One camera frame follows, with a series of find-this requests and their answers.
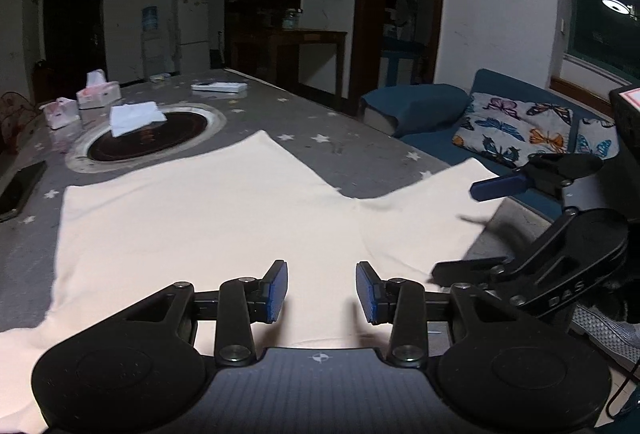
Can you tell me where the cream white garment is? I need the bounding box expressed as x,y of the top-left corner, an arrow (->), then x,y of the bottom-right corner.
1,131 -> 498,433

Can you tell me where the blue sofa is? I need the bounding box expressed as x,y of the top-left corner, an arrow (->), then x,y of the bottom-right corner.
360,67 -> 616,221

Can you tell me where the butterfly pattern cushion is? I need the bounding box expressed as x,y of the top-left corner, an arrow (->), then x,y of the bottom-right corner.
451,93 -> 574,168

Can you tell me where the white remote control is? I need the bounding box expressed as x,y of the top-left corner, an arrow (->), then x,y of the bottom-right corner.
191,81 -> 248,94

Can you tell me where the round black induction cooktop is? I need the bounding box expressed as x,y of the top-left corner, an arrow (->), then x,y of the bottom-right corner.
65,103 -> 227,174

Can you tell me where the white tissue pack on cooktop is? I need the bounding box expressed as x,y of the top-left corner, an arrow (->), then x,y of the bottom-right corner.
110,102 -> 166,137

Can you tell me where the dark wooden side table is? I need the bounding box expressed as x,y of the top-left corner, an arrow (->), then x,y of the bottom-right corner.
268,29 -> 347,98

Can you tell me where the glass jar on side table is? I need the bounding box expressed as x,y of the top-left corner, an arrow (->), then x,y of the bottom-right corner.
282,8 -> 304,30

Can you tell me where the pink tissue box with tissue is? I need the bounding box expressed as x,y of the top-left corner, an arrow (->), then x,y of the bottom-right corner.
76,69 -> 122,110

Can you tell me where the black smartphone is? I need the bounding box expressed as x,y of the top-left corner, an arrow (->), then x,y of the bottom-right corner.
0,161 -> 48,223

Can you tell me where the small pink white tissue box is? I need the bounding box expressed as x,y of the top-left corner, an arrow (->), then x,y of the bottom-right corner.
40,98 -> 80,130

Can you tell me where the water dispenser with blue bottle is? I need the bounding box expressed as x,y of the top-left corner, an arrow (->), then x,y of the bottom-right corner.
141,5 -> 165,78

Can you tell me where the white refrigerator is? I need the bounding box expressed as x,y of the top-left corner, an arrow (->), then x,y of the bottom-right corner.
175,0 -> 209,75

